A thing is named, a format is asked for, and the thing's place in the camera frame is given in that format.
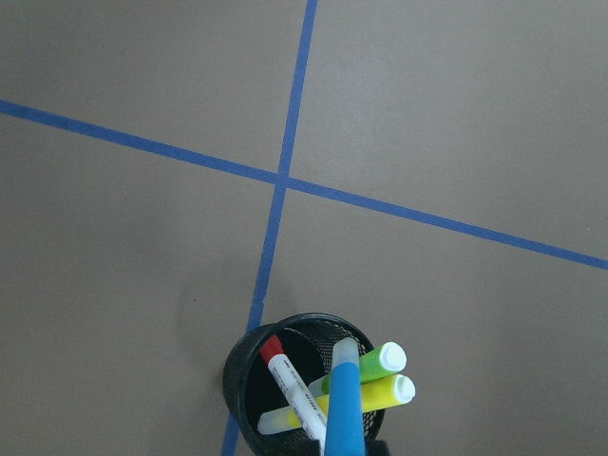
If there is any white marker red cap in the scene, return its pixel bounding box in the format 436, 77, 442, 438
259, 335, 327, 447

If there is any blue highlighter pen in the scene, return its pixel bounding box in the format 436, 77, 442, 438
324, 337, 366, 456

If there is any green highlighter pen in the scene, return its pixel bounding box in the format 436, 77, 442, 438
308, 341, 408, 397

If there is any black mesh pen cup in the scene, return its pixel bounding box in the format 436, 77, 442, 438
222, 313, 373, 456

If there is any yellow highlighter pen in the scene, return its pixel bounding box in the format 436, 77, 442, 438
256, 373, 416, 435

